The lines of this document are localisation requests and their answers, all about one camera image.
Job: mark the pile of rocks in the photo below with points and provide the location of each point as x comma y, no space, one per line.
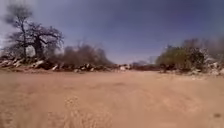
66,66

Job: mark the green bush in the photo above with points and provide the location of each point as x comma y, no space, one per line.
181,55

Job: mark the row of dry bushes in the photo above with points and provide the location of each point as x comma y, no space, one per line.
83,55

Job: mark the bare large tree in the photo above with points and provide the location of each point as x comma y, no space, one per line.
35,36

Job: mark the brown dirt ground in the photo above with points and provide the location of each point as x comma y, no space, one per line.
113,100

